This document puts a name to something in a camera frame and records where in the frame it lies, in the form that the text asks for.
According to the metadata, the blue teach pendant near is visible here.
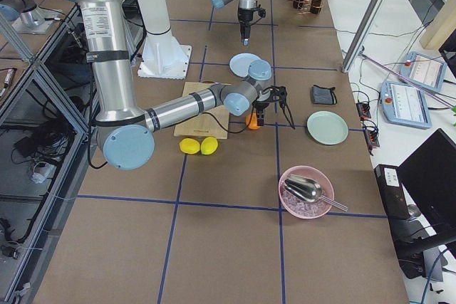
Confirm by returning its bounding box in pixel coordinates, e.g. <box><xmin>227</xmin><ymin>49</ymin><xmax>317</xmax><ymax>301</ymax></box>
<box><xmin>380</xmin><ymin>80</ymin><xmax>432</xmax><ymax>129</ymax></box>

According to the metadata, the blue teach pendant far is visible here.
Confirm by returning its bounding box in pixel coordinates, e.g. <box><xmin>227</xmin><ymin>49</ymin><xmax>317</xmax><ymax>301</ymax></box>
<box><xmin>400</xmin><ymin>51</ymin><xmax>447</xmax><ymax>93</ymax></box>

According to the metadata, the light green plate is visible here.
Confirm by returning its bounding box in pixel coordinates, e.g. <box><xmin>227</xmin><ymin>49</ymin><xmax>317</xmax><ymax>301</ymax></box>
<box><xmin>307</xmin><ymin>111</ymin><xmax>348</xmax><ymax>145</ymax></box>

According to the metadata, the pink bowl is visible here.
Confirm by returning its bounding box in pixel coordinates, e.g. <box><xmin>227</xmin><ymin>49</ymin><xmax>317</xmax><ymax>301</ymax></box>
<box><xmin>279</xmin><ymin>165</ymin><xmax>334</xmax><ymax>219</ymax></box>

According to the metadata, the blue teach pendant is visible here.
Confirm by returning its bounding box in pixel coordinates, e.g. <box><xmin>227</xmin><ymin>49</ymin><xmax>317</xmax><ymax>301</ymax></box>
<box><xmin>380</xmin><ymin>80</ymin><xmax>432</xmax><ymax>129</ymax></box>
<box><xmin>400</xmin><ymin>51</ymin><xmax>447</xmax><ymax>93</ymax></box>

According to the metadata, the grey folded cloth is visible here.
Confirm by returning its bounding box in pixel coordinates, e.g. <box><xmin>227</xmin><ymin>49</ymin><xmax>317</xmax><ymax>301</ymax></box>
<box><xmin>311</xmin><ymin>85</ymin><xmax>338</xmax><ymax>105</ymax></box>

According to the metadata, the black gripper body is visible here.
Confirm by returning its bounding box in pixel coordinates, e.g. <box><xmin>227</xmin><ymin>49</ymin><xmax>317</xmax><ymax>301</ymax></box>
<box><xmin>253</xmin><ymin>90</ymin><xmax>277</xmax><ymax>114</ymax></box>
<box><xmin>237</xmin><ymin>6</ymin><xmax>266</xmax><ymax>28</ymax></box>

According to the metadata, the orange fruit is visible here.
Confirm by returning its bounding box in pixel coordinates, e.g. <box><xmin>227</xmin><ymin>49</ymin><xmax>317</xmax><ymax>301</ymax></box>
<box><xmin>245</xmin><ymin>112</ymin><xmax>261</xmax><ymax>130</ymax></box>

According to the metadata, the aluminium frame post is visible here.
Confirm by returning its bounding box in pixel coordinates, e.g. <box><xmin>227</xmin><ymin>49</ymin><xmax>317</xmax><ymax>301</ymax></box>
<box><xmin>341</xmin><ymin>0</ymin><xmax>384</xmax><ymax>73</ymax></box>

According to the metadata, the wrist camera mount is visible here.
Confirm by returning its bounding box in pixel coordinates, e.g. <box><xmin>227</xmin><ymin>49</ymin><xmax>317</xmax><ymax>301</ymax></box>
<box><xmin>270</xmin><ymin>86</ymin><xmax>288</xmax><ymax>108</ymax></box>

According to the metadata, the metal scoop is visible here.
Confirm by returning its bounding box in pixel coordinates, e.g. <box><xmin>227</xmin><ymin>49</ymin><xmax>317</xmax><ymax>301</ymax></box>
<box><xmin>285</xmin><ymin>174</ymin><xmax>348</xmax><ymax>212</ymax></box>

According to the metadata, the bamboo cutting board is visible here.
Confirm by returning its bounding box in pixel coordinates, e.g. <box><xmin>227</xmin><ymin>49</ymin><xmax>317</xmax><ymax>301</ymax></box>
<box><xmin>173</xmin><ymin>82</ymin><xmax>231</xmax><ymax>140</ymax></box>

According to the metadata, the yellow lemon near board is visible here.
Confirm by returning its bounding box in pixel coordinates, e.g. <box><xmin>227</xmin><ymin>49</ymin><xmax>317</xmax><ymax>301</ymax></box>
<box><xmin>200</xmin><ymin>137</ymin><xmax>219</xmax><ymax>155</ymax></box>

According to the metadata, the black monitor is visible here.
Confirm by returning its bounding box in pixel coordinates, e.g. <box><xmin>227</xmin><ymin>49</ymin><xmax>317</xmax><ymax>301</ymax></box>
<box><xmin>398</xmin><ymin>129</ymin><xmax>455</xmax><ymax>232</ymax></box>

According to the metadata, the light blue plate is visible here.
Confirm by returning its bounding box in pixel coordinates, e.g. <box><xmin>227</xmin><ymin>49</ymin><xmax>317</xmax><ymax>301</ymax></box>
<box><xmin>229</xmin><ymin>53</ymin><xmax>260</xmax><ymax>78</ymax></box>

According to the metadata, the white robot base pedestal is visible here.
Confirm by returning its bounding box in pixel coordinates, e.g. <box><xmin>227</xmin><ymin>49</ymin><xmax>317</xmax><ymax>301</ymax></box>
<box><xmin>138</xmin><ymin>0</ymin><xmax>192</xmax><ymax>80</ymax></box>

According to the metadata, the black box device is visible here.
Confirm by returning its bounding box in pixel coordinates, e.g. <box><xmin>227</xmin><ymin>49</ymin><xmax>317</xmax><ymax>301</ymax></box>
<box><xmin>374</xmin><ymin>164</ymin><xmax>410</xmax><ymax>220</ymax></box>

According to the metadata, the yellow lemon outer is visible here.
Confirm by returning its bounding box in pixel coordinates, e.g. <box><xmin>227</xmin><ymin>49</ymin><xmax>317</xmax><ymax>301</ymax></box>
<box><xmin>179</xmin><ymin>138</ymin><xmax>200</xmax><ymax>154</ymax></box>

